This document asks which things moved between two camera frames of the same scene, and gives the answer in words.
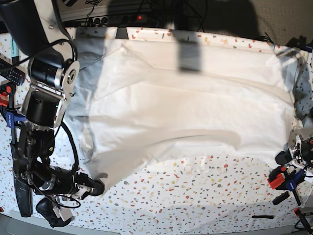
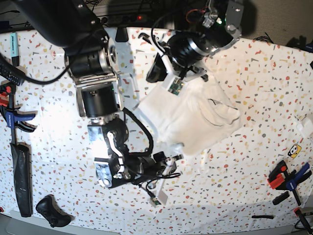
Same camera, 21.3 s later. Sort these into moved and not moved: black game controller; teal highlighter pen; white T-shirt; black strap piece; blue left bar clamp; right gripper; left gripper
Moved: right gripper; white T-shirt; left gripper
Not moved: black game controller; teal highlighter pen; black strap piece; blue left bar clamp
